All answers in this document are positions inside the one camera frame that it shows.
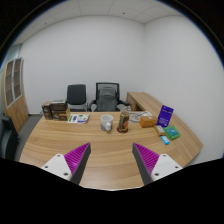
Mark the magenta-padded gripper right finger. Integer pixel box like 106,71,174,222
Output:
131,142,184,186

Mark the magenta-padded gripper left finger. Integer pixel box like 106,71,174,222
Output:
40,142,92,186

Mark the clear black-capped drink bottle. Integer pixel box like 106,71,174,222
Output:
117,109,131,134

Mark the small blue packet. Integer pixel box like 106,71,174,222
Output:
160,135,171,146

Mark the small yellow-brown box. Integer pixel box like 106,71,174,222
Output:
153,124,167,137

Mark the green packet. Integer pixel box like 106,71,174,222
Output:
163,124,182,141

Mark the orange cardboard box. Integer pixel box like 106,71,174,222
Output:
138,114,158,129

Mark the white printed leaflet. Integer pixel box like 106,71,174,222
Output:
66,113,91,125

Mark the flat round red coaster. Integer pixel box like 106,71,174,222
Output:
116,126,130,134

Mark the light brown cardboard box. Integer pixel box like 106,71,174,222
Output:
52,108,71,122

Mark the purple package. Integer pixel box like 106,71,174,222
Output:
156,104,175,129

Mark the white mug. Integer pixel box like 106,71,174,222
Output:
100,113,115,133

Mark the small dark brown box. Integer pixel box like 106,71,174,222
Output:
41,101,54,121

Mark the wooden side desk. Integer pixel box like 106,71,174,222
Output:
125,91,168,116

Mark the black padded visitor chair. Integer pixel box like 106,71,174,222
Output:
65,83,88,113

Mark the black mesh office chair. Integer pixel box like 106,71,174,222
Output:
88,81,130,113

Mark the wooden shelf cabinet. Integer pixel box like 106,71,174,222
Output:
1,57,30,134

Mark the white sheet with ring print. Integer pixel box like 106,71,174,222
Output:
128,111,154,124

